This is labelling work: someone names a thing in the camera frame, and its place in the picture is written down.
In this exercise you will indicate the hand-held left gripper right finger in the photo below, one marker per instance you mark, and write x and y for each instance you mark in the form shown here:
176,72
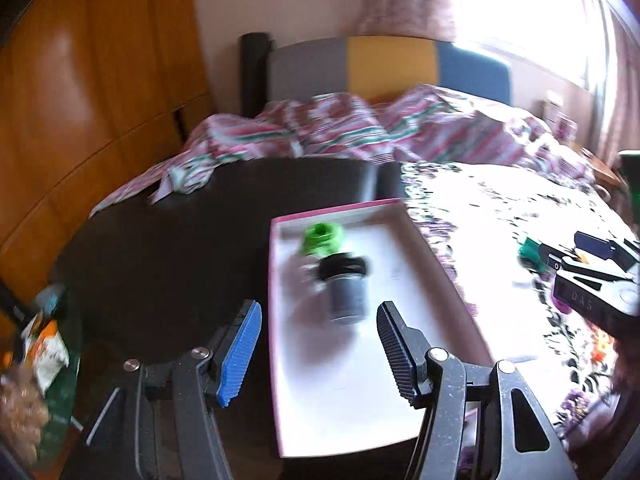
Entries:
395,355

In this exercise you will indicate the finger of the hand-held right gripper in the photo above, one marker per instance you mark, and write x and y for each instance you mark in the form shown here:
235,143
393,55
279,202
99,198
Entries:
580,267
592,244

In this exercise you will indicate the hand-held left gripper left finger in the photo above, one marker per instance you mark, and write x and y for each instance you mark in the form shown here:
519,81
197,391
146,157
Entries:
240,355

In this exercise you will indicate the pink-edged white box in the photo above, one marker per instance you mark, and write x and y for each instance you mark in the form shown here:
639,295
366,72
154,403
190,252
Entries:
350,370

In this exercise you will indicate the dark green toy piece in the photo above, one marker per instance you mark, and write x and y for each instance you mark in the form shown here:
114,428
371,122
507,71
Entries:
532,252

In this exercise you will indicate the black and grey cylinder toy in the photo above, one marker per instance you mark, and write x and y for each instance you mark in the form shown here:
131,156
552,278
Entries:
346,290

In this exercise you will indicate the embroidered floral tablecloth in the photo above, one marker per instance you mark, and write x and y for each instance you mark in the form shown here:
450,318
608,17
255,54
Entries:
500,220

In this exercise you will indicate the small pink-printed carton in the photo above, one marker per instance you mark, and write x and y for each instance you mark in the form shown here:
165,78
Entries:
567,125

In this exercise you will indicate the white carton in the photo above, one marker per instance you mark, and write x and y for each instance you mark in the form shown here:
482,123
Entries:
552,107

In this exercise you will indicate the snack packet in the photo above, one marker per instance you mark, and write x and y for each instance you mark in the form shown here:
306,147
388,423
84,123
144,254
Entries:
47,355

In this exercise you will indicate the striped pink blanket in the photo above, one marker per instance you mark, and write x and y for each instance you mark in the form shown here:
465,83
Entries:
330,125

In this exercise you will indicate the grey yellow blue headboard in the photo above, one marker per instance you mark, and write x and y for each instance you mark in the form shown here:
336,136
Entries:
390,65

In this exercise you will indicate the wooden wardrobe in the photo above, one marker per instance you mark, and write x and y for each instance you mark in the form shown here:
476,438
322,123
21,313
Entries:
90,85

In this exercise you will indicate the black bed post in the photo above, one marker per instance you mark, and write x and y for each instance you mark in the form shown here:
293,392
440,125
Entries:
255,75

